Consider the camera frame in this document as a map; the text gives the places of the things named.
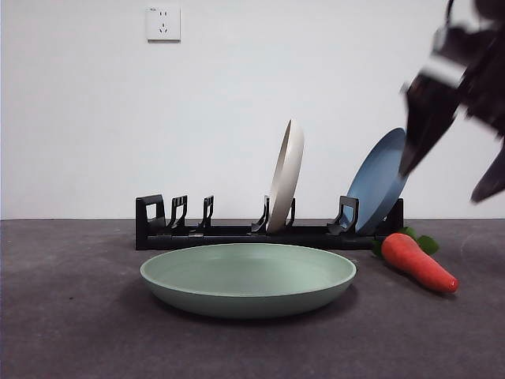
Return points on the white wall socket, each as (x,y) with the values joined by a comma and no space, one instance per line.
(163,23)

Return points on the black plate rack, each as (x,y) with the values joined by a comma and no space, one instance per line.
(236,235)

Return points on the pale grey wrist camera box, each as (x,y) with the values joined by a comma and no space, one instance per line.
(444,72)

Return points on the blue plate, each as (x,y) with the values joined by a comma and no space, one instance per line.
(375,189)

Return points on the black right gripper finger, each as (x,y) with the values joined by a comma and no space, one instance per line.
(428,114)
(493,179)

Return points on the orange toy carrot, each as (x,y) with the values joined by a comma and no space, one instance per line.
(414,260)

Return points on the green plate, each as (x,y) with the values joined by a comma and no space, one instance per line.
(244,272)

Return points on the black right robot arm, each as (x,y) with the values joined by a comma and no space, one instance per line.
(489,91)

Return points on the beige plate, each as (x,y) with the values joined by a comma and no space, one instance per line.
(286,177)

